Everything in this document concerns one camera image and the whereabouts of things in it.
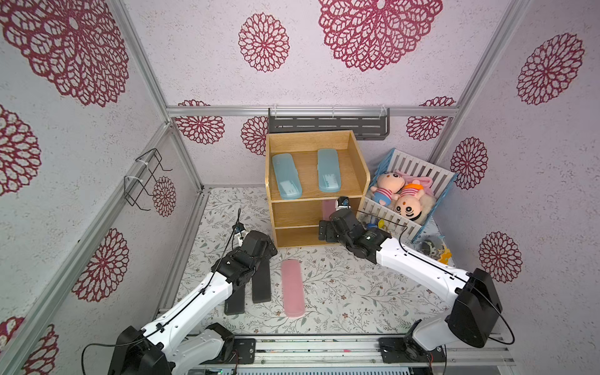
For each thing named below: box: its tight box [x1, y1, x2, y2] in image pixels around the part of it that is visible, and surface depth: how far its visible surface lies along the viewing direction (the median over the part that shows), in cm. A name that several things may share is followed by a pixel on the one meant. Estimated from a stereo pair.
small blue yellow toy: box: [366, 218, 387, 229], surface depth 104 cm
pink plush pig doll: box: [370, 172, 406, 207], surface depth 105 cm
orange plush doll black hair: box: [392, 179, 425, 222], surface depth 99 cm
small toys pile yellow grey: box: [420, 239, 453, 265], surface depth 94 cm
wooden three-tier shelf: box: [264, 130, 371, 248], surface depth 84 cm
